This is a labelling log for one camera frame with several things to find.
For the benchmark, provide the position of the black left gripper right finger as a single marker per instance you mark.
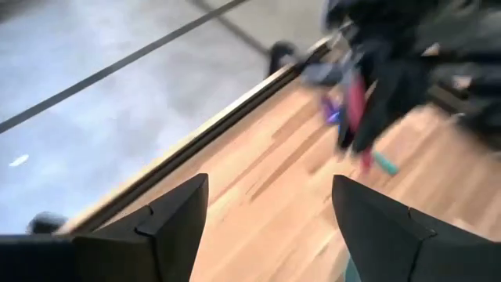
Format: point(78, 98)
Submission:
point(383, 235)

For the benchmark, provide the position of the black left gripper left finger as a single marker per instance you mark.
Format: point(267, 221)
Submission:
point(164, 235)

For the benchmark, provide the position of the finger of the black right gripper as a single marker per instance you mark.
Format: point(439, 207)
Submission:
point(375, 117)
point(345, 129)

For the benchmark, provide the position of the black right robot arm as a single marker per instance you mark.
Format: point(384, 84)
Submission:
point(462, 78)

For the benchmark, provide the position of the small white floor scrap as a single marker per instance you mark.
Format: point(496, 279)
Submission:
point(19, 160)

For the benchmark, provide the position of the black frame clamp knob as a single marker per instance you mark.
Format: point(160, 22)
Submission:
point(45, 224)
point(282, 55)

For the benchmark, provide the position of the black aluminium table frame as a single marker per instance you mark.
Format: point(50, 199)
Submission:
point(203, 138)

